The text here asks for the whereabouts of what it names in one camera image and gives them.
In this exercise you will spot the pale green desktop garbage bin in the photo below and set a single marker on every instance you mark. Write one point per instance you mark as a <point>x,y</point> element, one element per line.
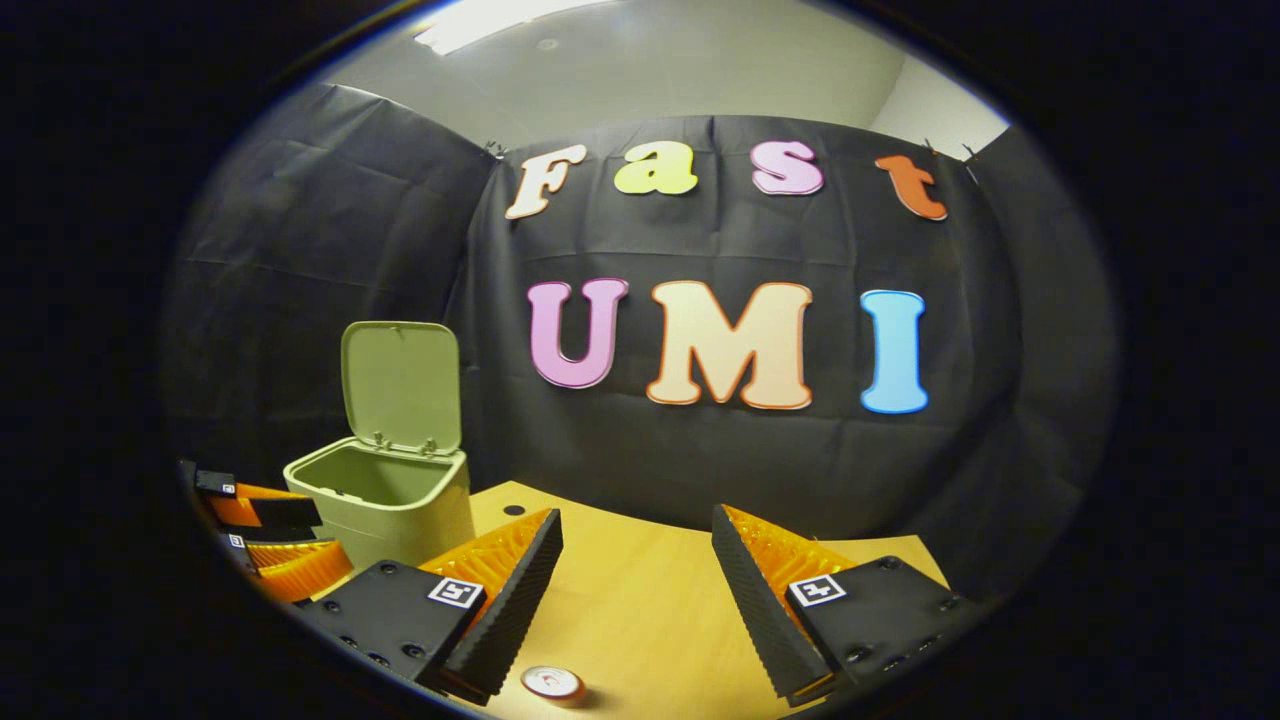
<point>400,510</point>

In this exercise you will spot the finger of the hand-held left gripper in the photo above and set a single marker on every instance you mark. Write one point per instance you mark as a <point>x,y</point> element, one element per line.
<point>300,575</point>
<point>285,512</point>

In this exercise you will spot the wooden desktop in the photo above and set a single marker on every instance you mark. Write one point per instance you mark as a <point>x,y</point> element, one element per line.
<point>640,600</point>

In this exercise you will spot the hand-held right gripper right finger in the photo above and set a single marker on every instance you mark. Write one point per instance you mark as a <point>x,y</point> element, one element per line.
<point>760,600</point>

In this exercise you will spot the black backdrop cloth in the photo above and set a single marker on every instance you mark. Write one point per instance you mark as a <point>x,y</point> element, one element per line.
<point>700,470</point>

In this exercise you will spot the red and white pop can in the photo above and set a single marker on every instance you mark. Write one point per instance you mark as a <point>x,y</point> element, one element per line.
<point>552,683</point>

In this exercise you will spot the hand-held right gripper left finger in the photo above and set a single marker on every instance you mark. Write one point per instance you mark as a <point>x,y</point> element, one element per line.
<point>520,600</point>

